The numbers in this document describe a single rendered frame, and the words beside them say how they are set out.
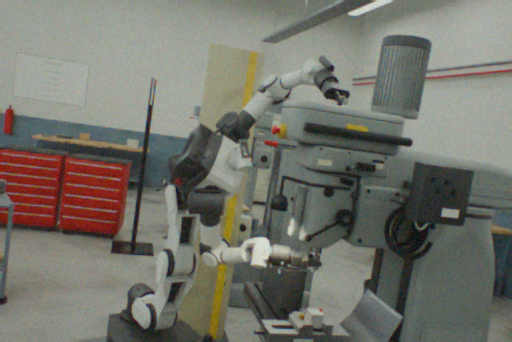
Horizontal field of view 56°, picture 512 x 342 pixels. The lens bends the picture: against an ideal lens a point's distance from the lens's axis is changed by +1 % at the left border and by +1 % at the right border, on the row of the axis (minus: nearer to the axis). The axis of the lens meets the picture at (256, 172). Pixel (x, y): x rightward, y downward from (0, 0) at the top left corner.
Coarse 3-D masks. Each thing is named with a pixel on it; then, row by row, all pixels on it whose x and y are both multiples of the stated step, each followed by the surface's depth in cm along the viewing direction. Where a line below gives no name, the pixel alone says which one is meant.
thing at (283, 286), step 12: (264, 276) 249; (276, 276) 237; (288, 276) 230; (300, 276) 233; (264, 288) 248; (276, 288) 236; (288, 288) 231; (300, 288) 234; (276, 300) 235; (288, 300) 232; (300, 300) 235
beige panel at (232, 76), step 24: (216, 48) 351; (216, 72) 353; (240, 72) 358; (216, 96) 356; (240, 96) 360; (216, 120) 358; (240, 192) 370; (240, 216) 373; (192, 288) 372; (216, 288) 376; (192, 312) 374; (216, 312) 379; (216, 336) 382
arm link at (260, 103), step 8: (264, 80) 231; (272, 80) 226; (264, 88) 229; (256, 96) 230; (264, 96) 229; (248, 104) 230; (256, 104) 228; (264, 104) 229; (272, 104) 233; (256, 112) 228; (256, 120) 230
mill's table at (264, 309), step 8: (248, 288) 255; (256, 288) 254; (248, 296) 253; (256, 296) 242; (264, 296) 246; (248, 304) 251; (256, 304) 237; (264, 304) 233; (272, 304) 235; (256, 312) 236; (264, 312) 224; (272, 312) 225; (280, 312) 226; (288, 312) 228; (304, 312) 231
